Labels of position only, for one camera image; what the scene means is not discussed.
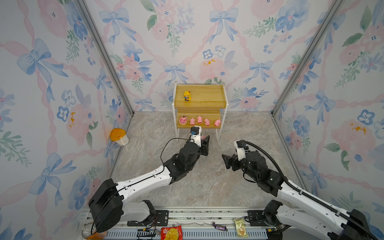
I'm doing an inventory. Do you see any pink bear toy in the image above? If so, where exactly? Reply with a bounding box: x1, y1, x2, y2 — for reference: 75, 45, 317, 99
179, 116, 188, 126

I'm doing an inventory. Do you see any green snack packet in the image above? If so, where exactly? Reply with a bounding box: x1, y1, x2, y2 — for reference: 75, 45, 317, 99
234, 219, 249, 238

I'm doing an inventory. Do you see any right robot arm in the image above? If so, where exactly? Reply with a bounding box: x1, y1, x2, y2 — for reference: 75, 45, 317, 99
222, 140, 377, 240

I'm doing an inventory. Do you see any yellow bear toy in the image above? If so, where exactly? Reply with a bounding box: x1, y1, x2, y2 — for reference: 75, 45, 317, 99
183, 91, 192, 102

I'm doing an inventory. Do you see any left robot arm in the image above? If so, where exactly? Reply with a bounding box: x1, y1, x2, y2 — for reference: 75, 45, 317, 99
88, 136, 210, 235

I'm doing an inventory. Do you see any purple wrapped candy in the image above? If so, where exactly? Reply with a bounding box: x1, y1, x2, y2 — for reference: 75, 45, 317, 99
212, 222, 228, 232

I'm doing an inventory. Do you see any red snack packet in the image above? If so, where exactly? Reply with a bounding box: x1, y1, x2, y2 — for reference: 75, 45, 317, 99
161, 226, 183, 240

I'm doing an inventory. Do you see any wooden two-tier shelf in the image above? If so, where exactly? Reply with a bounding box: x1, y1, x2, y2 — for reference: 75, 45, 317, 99
172, 83, 229, 140

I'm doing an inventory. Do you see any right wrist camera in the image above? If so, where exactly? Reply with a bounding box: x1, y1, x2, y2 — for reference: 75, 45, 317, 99
234, 140, 250, 161

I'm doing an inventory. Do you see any aluminium rail base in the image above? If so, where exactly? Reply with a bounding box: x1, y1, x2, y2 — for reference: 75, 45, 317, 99
80, 206, 340, 240

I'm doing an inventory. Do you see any orange soda can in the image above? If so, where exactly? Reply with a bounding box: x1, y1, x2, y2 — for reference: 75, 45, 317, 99
81, 223, 108, 240

